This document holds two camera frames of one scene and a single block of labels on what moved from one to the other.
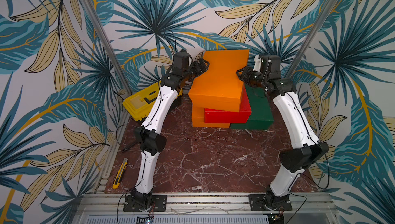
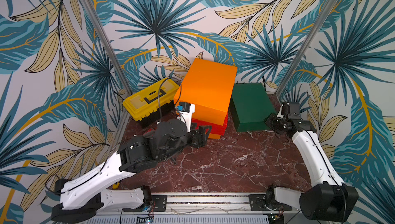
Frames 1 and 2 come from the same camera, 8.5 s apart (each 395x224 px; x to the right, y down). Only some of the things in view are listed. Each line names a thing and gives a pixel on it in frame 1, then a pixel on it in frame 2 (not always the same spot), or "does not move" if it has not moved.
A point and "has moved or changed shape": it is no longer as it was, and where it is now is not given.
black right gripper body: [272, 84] -> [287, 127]
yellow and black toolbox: [139, 103] does not move
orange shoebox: [220, 87] has moved or changed shape
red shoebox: [217, 116] -> [215, 128]
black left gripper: [201, 70] -> [200, 137]
